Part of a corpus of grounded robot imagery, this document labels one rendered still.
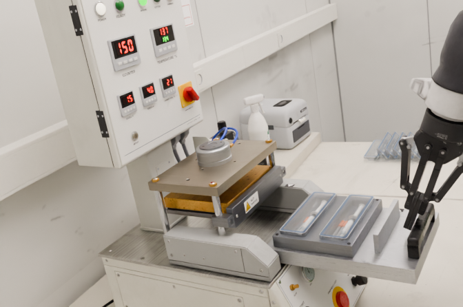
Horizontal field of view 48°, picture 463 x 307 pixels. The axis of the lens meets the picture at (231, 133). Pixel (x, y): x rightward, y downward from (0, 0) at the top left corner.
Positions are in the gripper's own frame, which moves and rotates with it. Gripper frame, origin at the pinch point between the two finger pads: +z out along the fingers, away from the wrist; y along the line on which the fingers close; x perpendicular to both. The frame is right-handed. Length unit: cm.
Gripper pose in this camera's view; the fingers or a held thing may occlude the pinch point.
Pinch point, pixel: (413, 210)
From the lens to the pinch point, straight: 104.7
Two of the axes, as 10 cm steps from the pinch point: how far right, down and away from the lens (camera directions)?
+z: -1.4, 8.8, 4.5
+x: 5.0, -3.3, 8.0
